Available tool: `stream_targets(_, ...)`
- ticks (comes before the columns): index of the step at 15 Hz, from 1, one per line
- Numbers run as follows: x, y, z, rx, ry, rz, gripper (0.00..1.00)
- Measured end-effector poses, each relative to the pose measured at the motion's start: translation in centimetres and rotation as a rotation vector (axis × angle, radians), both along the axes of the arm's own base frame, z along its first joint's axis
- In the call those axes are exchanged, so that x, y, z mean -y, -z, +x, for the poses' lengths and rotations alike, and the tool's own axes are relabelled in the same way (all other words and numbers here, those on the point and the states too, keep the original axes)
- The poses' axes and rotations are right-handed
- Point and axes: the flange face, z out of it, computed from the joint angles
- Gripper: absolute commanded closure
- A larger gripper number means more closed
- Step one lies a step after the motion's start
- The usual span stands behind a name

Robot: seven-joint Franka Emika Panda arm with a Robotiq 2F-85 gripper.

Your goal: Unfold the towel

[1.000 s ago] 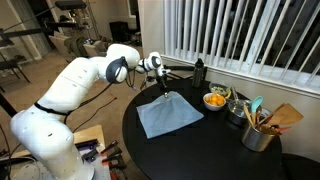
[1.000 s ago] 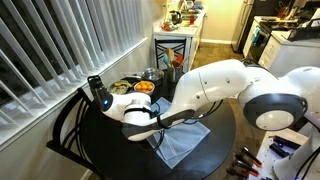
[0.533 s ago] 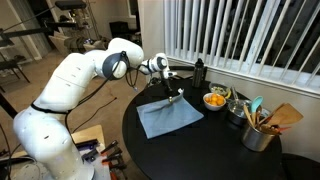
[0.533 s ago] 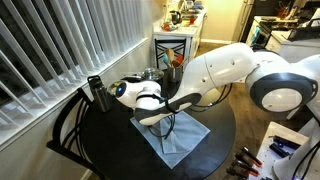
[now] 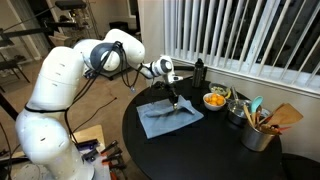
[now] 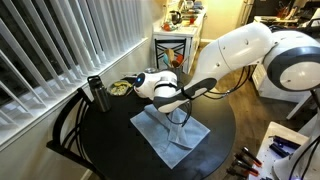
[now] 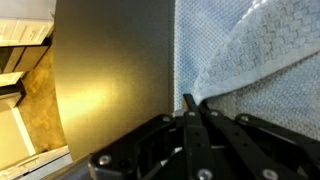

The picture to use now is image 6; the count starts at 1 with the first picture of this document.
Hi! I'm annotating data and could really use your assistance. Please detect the light blue towel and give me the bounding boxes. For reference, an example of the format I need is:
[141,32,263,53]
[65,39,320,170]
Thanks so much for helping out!
[129,104,211,170]

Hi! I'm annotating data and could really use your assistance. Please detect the teal spatula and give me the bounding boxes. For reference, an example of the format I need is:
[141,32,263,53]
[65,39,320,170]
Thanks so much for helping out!
[162,53,172,69]

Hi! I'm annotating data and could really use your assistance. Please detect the wooden spoon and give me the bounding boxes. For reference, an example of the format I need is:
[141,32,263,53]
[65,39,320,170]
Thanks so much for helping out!
[165,48,176,68]

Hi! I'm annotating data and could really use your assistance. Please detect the red spatula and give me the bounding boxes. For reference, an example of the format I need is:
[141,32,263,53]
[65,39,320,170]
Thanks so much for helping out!
[175,54,185,68]

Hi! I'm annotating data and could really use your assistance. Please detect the glass bowl with bananas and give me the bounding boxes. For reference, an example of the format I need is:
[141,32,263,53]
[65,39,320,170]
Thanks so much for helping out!
[108,80,133,97]

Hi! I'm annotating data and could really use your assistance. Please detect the black metal chair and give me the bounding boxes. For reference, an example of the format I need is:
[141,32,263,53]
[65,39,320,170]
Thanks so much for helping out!
[154,38,188,71]
[45,87,108,180]

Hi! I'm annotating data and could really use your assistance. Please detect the steel bottle black lid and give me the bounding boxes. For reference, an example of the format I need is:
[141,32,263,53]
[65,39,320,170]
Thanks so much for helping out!
[87,75,113,113]

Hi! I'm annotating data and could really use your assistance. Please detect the red bowl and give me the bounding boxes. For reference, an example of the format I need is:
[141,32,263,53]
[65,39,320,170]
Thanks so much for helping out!
[161,20,179,33]

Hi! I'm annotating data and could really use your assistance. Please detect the white sideboard counter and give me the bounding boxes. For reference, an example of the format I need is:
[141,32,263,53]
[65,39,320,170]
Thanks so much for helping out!
[152,9,208,75]

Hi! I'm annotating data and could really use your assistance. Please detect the black kettle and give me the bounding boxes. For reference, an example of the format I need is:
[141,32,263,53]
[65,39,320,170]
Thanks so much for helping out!
[169,9,183,25]

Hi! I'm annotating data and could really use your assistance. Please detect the white vertical window blinds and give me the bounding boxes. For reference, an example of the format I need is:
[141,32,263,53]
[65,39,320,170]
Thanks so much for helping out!
[0,0,148,134]

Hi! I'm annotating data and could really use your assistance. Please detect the white kitchen island cabinet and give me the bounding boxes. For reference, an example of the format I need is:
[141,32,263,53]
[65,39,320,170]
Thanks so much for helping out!
[251,63,314,104]

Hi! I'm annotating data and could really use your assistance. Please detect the beige fridge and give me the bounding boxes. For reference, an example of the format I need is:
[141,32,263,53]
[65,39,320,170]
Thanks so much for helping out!
[236,0,257,28]

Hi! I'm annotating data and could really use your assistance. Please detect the light wooden base board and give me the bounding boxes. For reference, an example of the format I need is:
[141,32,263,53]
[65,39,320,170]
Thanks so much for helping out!
[248,121,311,180]

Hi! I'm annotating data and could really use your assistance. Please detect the black bar clamp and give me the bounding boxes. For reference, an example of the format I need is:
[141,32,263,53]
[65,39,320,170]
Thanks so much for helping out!
[268,143,292,159]
[268,134,301,150]

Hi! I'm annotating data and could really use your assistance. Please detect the black clamp orange handle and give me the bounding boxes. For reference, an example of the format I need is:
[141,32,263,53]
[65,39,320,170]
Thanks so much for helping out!
[240,146,263,168]
[234,152,255,166]
[226,167,250,179]
[232,159,260,176]

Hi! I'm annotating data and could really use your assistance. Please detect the black base cable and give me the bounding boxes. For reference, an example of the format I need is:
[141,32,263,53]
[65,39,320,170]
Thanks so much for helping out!
[288,133,320,180]

